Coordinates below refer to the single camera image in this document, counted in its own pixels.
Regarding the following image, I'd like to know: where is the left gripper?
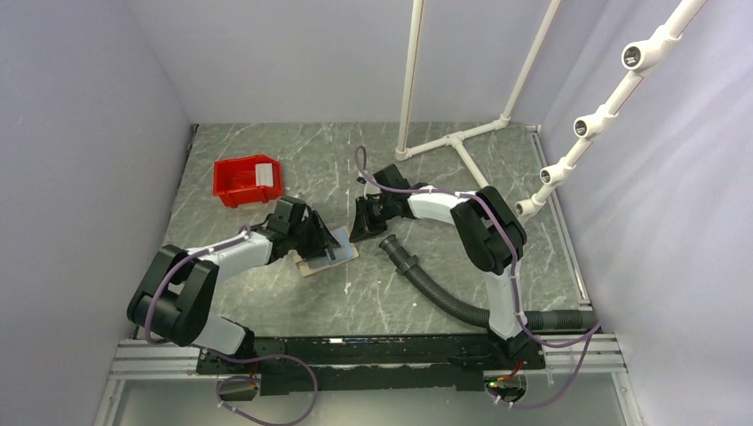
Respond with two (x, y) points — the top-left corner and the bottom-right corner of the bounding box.
(289, 210), (340, 262)

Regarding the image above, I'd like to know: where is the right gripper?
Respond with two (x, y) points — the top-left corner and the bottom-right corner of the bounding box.
(348, 195), (395, 244)

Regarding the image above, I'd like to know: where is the tan leather card holder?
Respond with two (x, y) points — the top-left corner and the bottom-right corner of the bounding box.
(293, 226), (359, 277)

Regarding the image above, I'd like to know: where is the red plastic bin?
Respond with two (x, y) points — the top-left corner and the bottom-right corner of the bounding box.
(212, 154), (285, 209)

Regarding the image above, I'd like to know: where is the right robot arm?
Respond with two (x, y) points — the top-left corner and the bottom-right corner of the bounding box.
(350, 184), (527, 368)

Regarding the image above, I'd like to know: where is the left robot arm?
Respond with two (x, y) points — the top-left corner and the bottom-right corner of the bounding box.
(126, 196), (340, 373)

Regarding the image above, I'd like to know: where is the stack of white cards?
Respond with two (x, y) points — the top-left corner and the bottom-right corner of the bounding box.
(255, 162), (274, 187)

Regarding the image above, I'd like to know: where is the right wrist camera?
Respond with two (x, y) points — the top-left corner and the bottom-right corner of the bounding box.
(372, 164), (410, 193)

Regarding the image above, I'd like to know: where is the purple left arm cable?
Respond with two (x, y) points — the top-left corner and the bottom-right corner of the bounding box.
(142, 225), (320, 426)

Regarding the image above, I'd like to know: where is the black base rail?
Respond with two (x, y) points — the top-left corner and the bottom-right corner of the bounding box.
(196, 332), (546, 396)

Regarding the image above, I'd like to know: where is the black corrugated hose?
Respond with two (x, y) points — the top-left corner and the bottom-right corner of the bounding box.
(377, 233), (598, 332)

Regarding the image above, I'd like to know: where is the white PVC pipe frame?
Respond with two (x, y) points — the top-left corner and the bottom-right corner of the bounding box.
(395, 0), (710, 222)

